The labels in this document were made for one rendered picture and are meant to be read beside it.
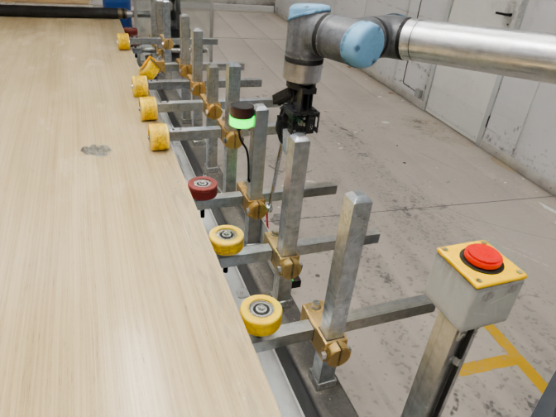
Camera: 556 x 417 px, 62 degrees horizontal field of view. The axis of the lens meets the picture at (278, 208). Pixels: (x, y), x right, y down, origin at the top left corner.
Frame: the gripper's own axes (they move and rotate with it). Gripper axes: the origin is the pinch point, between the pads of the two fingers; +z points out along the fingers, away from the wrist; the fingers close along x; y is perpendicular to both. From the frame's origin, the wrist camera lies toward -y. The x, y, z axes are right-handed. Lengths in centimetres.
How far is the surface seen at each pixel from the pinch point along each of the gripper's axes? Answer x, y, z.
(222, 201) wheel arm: -16.1, -6.1, 16.1
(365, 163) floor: 144, -176, 101
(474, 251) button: -9, 72, -22
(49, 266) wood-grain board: -58, 20, 11
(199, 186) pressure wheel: -22.6, -6.0, 10.6
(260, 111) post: -8.4, -1.8, -11.4
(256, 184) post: -8.2, -1.8, 9.4
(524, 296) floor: 148, -19, 101
